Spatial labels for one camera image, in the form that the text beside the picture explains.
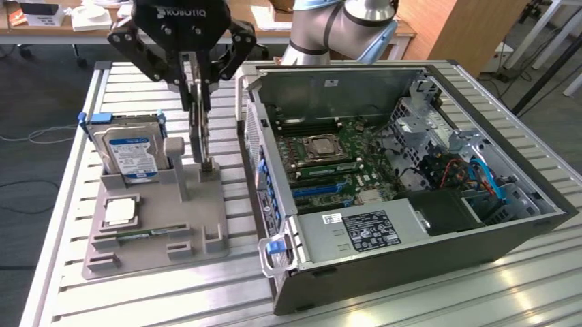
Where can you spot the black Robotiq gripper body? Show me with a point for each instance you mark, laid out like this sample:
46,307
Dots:
182,20

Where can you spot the green GPU card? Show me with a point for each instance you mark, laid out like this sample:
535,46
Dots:
198,136

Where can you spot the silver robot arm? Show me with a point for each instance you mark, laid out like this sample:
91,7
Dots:
318,27

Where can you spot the black RAM slot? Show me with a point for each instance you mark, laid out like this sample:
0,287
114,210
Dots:
309,126
309,132

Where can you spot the long black expansion slot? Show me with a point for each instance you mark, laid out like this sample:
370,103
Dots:
318,185

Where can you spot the blue expansion slot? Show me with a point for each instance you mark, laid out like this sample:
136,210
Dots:
318,192

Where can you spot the white square box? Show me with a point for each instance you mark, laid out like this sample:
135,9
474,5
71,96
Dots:
91,18

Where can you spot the blue disk caddy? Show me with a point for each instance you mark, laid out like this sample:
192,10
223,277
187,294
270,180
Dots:
100,119

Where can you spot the white labelled box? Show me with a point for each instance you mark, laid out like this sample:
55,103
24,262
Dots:
43,15

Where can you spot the silver hard disk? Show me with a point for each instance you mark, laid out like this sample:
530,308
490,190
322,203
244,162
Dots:
131,153

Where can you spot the silver CPU in socket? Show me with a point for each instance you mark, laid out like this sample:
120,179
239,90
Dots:
306,150

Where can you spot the green RAM stick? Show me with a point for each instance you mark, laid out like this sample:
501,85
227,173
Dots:
146,233
327,170

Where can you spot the green motherboard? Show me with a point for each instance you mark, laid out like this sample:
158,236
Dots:
369,153

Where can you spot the wooden cabinet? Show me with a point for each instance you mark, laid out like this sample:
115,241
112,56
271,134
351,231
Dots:
441,34

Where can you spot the grey parts rack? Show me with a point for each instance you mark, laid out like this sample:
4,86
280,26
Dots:
155,211

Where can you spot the silver chipset heat sink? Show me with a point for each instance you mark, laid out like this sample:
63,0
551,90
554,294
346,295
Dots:
369,197

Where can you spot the blue case latch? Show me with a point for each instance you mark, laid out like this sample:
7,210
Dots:
274,247

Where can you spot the grey labelled power supply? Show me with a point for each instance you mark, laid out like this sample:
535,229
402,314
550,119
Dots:
363,231

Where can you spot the open black PC case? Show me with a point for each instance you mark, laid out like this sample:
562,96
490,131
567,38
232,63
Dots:
409,272

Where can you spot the white desk frame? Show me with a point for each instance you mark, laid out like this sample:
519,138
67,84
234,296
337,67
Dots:
522,41

